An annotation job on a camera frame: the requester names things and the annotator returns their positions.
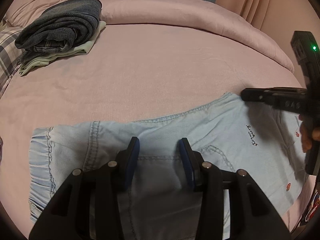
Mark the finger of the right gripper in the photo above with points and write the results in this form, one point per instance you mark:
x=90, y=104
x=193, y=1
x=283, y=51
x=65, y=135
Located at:
x=277, y=96

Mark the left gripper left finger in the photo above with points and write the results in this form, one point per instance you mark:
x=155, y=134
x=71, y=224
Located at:
x=86, y=204

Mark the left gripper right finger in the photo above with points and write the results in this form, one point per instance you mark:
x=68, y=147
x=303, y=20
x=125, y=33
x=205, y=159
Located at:
x=252, y=216

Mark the black tracker camera box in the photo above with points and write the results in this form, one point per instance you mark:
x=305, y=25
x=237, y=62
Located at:
x=306, y=50

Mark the pink folded duvet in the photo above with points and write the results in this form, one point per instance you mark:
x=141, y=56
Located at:
x=196, y=14

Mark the light blue strawberry pants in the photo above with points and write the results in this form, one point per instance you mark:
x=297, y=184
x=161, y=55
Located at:
x=228, y=132

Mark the folded dark blue jeans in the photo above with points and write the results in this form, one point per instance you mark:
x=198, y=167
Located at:
x=61, y=27

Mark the plaid pillow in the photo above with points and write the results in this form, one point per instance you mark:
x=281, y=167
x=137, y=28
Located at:
x=9, y=55

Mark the right hand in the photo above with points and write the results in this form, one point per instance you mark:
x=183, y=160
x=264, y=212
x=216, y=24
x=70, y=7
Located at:
x=307, y=137

